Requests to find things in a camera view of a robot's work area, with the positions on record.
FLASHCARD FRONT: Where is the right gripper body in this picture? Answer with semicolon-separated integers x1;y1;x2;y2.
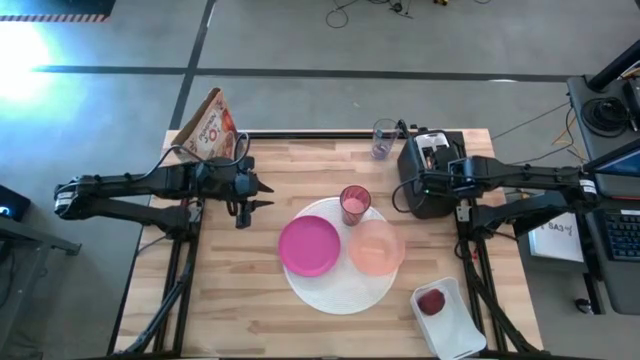
446;155;477;200

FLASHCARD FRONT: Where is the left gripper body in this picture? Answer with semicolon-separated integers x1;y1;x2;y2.
218;155;260;230

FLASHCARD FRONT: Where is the pumpkin cereal box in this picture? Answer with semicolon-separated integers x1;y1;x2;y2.
170;87;242;164

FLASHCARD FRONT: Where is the pink plate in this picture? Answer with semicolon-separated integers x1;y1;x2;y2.
277;214;342;278

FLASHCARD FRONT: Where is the red faceted tumbler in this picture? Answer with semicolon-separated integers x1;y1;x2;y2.
339;184;373;227

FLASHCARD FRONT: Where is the peach bowl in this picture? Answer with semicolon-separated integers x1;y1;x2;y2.
347;218;406;277

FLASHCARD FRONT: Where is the dark red apple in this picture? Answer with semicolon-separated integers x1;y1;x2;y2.
417;288;447;317

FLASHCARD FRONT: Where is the white woven round placemat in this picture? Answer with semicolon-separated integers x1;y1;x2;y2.
282;196;400;316

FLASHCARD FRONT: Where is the black toaster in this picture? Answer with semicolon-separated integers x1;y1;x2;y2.
397;128;467;220

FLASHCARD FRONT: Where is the clear purple tumbler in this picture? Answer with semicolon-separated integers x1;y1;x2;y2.
370;118;401;161

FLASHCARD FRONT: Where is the white paper sheet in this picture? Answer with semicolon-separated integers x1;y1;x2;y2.
528;212;585;264

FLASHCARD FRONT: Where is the white rectangular tray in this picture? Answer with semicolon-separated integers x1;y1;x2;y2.
409;276;488;360

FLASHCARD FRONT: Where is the tablet with blue screen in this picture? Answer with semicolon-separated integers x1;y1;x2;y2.
582;139;640;177

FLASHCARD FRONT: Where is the black keyboard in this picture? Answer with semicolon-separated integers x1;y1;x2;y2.
602;208;640;262

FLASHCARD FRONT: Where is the black pole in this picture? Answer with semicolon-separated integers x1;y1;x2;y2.
587;39;640;94

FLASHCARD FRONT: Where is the dark grey desk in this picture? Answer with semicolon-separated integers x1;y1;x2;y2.
566;74;640;316

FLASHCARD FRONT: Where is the dark grey side table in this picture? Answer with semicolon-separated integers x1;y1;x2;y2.
0;214;83;359

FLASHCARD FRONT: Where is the black monitor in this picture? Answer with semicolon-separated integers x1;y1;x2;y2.
0;184;32;224

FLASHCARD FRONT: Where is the black toaster cord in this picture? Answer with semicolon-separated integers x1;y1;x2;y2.
397;118;426;135

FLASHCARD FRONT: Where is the black coiled cable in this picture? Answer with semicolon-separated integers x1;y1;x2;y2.
581;97;632;139

